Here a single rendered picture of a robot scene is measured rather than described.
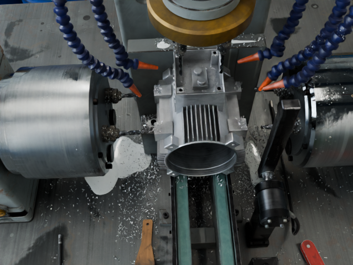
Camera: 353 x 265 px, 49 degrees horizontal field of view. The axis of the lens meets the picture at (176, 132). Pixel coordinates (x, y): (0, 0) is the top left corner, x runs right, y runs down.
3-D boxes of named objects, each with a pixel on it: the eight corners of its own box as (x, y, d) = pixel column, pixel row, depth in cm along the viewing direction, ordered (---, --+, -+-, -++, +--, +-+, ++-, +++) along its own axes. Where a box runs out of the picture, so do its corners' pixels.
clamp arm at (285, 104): (256, 167, 84) (280, 95, 62) (270, 166, 84) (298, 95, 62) (259, 182, 82) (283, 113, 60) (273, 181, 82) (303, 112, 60)
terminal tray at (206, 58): (173, 72, 88) (172, 50, 82) (219, 70, 88) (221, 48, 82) (174, 115, 82) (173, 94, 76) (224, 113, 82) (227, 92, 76)
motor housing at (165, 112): (159, 111, 101) (153, 62, 85) (231, 108, 101) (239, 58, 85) (159, 181, 91) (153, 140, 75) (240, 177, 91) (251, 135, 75)
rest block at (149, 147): (144, 136, 112) (140, 112, 102) (168, 135, 112) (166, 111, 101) (144, 154, 108) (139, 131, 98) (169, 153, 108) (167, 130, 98)
